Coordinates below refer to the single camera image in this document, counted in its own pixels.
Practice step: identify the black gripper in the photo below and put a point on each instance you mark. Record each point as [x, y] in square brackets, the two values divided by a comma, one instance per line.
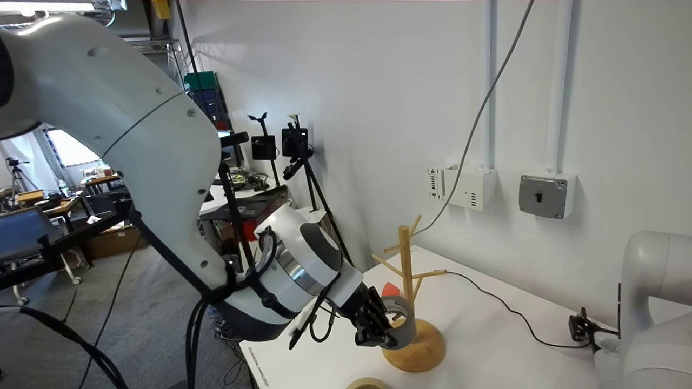
[357, 306]

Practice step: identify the dark grey duct tape roll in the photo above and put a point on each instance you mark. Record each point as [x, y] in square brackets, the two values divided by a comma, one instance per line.
[406, 332]

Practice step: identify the beige masking tape roll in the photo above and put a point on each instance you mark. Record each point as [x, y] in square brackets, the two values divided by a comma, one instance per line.
[369, 383]

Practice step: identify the white blue-trimmed robot arm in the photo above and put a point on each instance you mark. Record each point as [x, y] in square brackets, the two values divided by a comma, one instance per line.
[656, 267]

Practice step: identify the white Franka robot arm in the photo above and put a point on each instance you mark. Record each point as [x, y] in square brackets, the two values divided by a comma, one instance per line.
[110, 108]

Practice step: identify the wooden peg tree holder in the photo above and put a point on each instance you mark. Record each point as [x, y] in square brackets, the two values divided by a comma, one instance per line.
[424, 353]

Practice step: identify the small orange cup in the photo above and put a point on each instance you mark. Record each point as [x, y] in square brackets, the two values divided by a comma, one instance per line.
[391, 291]

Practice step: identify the small black end tool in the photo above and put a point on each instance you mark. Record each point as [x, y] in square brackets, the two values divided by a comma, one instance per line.
[582, 330]

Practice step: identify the brown cardboard box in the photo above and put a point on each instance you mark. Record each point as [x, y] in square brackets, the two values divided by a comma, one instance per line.
[116, 240]

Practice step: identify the green topped storage box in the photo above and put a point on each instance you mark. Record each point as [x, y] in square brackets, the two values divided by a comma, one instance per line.
[199, 78]

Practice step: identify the wooden background desk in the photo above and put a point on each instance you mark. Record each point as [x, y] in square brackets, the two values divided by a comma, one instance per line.
[72, 196]

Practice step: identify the blue chair back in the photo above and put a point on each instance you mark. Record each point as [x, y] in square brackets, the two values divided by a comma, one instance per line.
[22, 238]

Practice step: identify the yellow hanging object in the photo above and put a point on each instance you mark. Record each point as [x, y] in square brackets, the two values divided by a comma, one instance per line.
[162, 9]

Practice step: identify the small labelled white wall box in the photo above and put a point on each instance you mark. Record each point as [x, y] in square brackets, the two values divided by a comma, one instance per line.
[438, 184]

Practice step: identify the large white wall box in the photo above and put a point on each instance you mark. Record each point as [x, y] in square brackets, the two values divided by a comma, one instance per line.
[476, 189]

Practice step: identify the black camera on tripod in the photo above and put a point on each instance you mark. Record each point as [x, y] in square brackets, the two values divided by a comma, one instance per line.
[296, 142]

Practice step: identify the grey wall junction box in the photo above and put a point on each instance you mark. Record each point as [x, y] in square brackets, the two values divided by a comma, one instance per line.
[545, 196]

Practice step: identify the white wall conduit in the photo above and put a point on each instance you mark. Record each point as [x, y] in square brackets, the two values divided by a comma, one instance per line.
[567, 87]
[495, 137]

